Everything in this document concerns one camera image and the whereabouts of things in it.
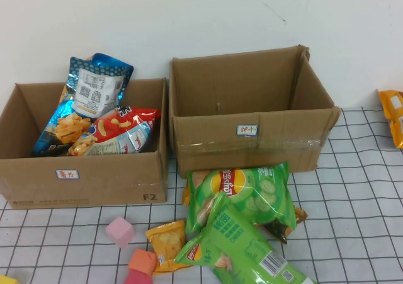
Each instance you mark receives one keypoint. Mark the green Lay's cucumber chips bag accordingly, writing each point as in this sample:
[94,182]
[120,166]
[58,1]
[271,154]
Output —
[261,196]

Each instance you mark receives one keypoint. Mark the green Lay's barcode chips bag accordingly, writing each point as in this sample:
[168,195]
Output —
[233,243]

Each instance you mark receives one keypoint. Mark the blue shrimp chips bag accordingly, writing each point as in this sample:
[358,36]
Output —
[96,88]

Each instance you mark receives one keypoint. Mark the small orange snack packet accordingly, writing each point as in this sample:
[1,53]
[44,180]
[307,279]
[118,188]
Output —
[186,196]

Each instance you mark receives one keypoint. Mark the red shrimp stick snack bag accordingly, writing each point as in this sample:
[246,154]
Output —
[126,133]

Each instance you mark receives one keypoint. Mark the brown gold snack packet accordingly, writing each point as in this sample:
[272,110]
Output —
[280,230]

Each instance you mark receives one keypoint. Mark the orange yellow snack bag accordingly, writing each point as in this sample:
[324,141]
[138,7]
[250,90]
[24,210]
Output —
[393,114]

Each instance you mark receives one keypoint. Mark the tall taped cardboard box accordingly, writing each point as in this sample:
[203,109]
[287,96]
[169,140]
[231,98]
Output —
[220,151]

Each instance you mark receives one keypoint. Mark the white label red writing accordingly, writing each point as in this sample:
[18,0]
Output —
[247,130]
[67,174]

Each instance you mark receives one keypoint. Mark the wide cardboard box F2 print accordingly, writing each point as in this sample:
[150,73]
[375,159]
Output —
[104,177]

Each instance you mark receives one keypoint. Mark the small yellow cracker packet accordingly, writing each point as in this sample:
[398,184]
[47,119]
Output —
[167,240]

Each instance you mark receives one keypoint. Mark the pink foam cube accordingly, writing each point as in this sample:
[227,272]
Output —
[119,232]

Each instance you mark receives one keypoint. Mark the orange foam cube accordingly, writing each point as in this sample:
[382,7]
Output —
[143,260]

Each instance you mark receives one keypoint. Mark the red foam block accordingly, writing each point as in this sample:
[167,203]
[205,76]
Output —
[137,278]

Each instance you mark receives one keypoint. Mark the yellow foam block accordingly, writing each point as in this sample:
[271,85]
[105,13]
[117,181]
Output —
[7,280]

